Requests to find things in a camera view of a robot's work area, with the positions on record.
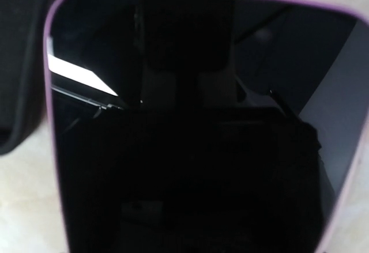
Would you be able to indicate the pink phone case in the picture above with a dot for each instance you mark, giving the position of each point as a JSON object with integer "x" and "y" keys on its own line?
{"x": 354, "y": 192}

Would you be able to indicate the black phone case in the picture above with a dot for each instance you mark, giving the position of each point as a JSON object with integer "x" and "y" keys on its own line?
{"x": 22, "y": 77}

